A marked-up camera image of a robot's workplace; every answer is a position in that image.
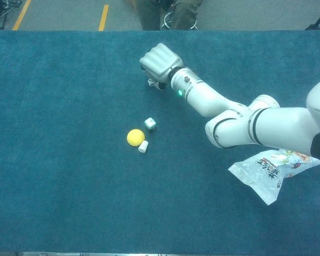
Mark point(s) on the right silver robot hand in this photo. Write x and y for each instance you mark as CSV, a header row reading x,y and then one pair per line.
x,y
160,62

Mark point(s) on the small green cube toy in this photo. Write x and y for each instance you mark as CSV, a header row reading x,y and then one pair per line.
x,y
150,123

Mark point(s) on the white printed snack bag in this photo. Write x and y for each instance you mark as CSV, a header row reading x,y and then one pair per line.
x,y
264,173

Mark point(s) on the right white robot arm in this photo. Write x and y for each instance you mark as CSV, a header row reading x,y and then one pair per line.
x,y
202,98

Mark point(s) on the person in olive trousers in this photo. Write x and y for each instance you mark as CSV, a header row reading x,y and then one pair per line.
x,y
149,14

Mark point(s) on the yellow ball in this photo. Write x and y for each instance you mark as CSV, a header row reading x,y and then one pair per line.
x,y
135,137

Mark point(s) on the small white bottle cap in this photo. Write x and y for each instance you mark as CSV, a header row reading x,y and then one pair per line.
x,y
143,146

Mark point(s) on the teal table cloth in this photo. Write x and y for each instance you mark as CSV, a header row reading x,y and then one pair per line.
x,y
69,173

